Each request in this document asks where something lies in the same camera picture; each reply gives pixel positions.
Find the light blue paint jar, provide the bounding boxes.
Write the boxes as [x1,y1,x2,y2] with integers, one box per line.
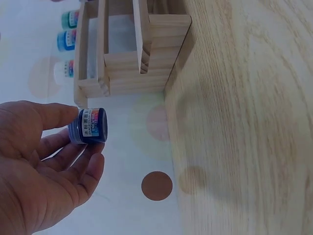
[56,29,79,52]

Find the white paint jar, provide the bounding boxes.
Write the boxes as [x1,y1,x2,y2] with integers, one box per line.
[53,59,75,85]

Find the wooden stepped rack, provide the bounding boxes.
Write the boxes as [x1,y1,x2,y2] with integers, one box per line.
[73,0,193,108]

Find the person's left hand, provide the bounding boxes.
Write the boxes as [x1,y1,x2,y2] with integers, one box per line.
[0,99,105,235]

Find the dark blue paint jar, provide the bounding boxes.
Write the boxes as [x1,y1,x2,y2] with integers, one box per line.
[67,107,109,146]

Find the green paint jar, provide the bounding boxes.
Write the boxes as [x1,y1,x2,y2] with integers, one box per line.
[61,10,81,30]

